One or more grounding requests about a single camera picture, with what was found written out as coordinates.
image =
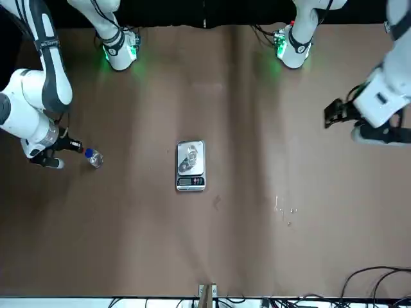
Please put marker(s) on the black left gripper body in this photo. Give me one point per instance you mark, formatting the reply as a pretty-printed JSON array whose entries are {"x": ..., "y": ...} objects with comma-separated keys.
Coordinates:
[{"x": 353, "y": 112}]

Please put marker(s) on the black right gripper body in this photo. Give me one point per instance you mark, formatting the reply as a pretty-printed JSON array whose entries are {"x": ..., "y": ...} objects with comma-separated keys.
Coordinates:
[{"x": 64, "y": 143}]

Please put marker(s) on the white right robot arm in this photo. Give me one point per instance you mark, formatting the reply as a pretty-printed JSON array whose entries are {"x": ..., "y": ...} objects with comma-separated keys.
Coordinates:
[{"x": 32, "y": 122}]

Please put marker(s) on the clear dropper bottle blue collar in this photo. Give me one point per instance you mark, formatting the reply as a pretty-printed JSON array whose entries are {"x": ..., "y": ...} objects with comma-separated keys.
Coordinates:
[{"x": 96, "y": 160}]

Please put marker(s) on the silver electronic balance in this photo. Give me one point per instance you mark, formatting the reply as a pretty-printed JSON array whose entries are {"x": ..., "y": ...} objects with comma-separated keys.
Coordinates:
[{"x": 184, "y": 181}]

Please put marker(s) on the green lit circuit board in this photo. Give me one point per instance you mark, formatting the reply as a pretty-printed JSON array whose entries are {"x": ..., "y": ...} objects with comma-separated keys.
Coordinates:
[
  {"x": 134, "y": 45},
  {"x": 279, "y": 43}
]

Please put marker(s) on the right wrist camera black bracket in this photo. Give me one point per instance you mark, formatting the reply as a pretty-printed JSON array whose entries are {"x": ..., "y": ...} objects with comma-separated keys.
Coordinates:
[{"x": 45, "y": 161}]

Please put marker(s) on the wrist camera black bracket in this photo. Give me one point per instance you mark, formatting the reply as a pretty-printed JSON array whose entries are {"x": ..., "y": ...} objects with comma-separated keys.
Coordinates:
[
  {"x": 45, "y": 161},
  {"x": 385, "y": 134}
]

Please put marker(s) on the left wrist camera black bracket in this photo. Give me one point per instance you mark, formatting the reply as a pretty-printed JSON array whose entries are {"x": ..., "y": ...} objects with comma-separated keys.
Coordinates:
[{"x": 385, "y": 134}]

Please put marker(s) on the aluminium camera mount post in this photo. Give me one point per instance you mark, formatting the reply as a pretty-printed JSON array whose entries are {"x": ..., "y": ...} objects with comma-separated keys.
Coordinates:
[{"x": 207, "y": 298}]

